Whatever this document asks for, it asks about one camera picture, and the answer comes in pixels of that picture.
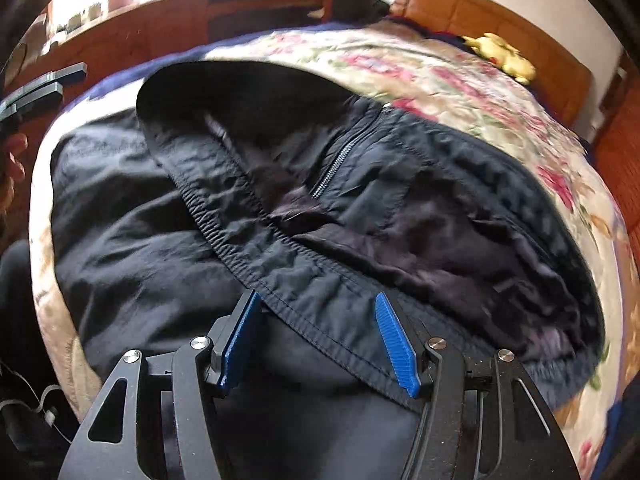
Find person's left hand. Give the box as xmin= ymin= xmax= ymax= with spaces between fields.
xmin=0 ymin=132 xmax=29 ymax=213

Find wooden desk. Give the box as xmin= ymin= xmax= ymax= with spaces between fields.
xmin=20 ymin=0 xmax=343 ymax=111

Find yellow plush toy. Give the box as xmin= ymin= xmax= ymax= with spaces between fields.
xmin=460 ymin=33 xmax=537 ymax=85

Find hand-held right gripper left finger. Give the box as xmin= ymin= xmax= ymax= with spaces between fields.
xmin=59 ymin=290 xmax=263 ymax=480

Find black jacket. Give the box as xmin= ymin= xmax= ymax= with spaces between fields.
xmin=50 ymin=59 xmax=609 ymax=480

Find white cable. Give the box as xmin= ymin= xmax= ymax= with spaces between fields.
xmin=0 ymin=384 xmax=67 ymax=427

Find wooden bed headboard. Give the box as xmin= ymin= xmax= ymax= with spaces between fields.
xmin=389 ymin=0 xmax=594 ymax=132

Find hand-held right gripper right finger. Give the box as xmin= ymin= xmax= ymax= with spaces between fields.
xmin=375 ymin=292 xmax=581 ymax=480

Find wooden wardrobe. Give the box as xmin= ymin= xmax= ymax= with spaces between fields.
xmin=594 ymin=52 xmax=640 ymax=201

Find person's dark clothing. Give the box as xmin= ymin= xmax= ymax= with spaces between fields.
xmin=0 ymin=237 xmax=81 ymax=466

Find floral blanket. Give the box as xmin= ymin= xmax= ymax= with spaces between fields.
xmin=29 ymin=26 xmax=640 ymax=480

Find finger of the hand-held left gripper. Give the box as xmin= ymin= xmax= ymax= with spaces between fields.
xmin=27 ymin=62 xmax=89 ymax=86
xmin=0 ymin=82 xmax=65 ymax=122

